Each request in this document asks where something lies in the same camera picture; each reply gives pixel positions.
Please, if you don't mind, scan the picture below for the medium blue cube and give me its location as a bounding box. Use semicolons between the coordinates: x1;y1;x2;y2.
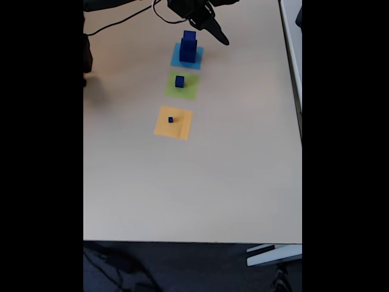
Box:
181;30;198;49

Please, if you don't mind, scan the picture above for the blue paper square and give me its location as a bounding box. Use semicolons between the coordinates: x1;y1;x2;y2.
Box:
170;42;205;71

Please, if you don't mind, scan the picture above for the green paper square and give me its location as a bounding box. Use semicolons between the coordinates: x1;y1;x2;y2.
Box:
164;70;201;101

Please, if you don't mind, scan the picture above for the orange paper square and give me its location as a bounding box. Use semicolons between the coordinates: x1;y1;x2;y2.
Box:
154;105;194;141

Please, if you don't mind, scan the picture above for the large blue cube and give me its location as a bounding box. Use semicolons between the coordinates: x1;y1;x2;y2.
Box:
179;38;198;64

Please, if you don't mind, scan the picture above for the white table foot bar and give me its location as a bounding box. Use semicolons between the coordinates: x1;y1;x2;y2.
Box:
245;243;303;267

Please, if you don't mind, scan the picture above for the black floor cable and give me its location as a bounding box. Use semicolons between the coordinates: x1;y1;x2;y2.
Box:
83;243;159;292

